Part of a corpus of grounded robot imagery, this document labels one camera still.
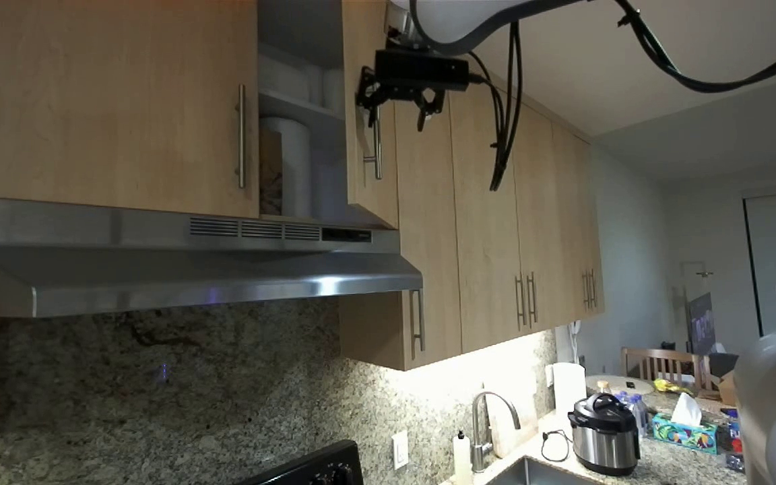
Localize white cabinet interior with shelf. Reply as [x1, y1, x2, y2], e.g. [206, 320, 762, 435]
[256, 0, 356, 224]

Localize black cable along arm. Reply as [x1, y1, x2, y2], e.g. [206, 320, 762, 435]
[615, 0, 776, 95]

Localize tall wooden wall cabinet door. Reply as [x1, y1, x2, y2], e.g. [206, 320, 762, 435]
[547, 117, 592, 325]
[446, 76, 530, 355]
[510, 99, 566, 333]
[394, 50, 465, 372]

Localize colourful package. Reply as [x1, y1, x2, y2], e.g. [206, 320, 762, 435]
[713, 406, 745, 474]

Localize black wire ring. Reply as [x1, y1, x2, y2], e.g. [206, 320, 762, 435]
[538, 427, 574, 466]

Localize white wall outlet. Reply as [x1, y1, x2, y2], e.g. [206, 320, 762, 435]
[391, 427, 413, 474]

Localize white soap bottle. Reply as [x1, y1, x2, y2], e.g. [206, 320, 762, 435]
[449, 427, 475, 485]

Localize stainless steel range hood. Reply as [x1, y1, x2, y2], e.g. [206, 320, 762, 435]
[0, 197, 425, 324]

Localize black stove control panel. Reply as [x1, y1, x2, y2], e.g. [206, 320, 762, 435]
[233, 438, 367, 485]

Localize wooden chair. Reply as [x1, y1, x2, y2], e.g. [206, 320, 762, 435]
[623, 344, 712, 391]

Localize white roll with brown print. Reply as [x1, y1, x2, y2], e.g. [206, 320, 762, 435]
[259, 116, 316, 217]

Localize steel kitchen sink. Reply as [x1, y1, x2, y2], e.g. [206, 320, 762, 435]
[484, 456, 590, 485]

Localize chrome kitchen faucet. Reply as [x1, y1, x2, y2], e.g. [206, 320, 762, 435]
[469, 387, 526, 474]

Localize white paper towel roll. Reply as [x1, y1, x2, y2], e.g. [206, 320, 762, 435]
[549, 360, 590, 417]

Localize dark wall poster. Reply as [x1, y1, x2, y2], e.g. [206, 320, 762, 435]
[682, 262, 718, 355]

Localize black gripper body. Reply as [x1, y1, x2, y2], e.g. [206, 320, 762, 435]
[374, 82, 422, 109]

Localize steel and black pressure cooker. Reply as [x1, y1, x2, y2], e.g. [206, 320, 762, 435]
[566, 391, 643, 480]

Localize wooden cabinet side panel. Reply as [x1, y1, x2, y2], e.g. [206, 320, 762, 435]
[337, 290, 409, 372]

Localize purple bottle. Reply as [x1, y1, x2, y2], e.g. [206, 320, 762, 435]
[615, 383, 651, 434]

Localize white dish stack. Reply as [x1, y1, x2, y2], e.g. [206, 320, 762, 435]
[256, 50, 322, 108]

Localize teal tissue box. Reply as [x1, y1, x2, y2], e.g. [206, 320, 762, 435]
[648, 391, 718, 456]

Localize wooden hood cabinet door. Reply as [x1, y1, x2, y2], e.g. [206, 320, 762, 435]
[341, 0, 402, 232]
[0, 0, 260, 221]

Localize black gripper cable bundle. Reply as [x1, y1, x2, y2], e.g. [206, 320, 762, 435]
[406, 0, 588, 194]

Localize white cup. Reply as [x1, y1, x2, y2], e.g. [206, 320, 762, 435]
[318, 65, 347, 116]

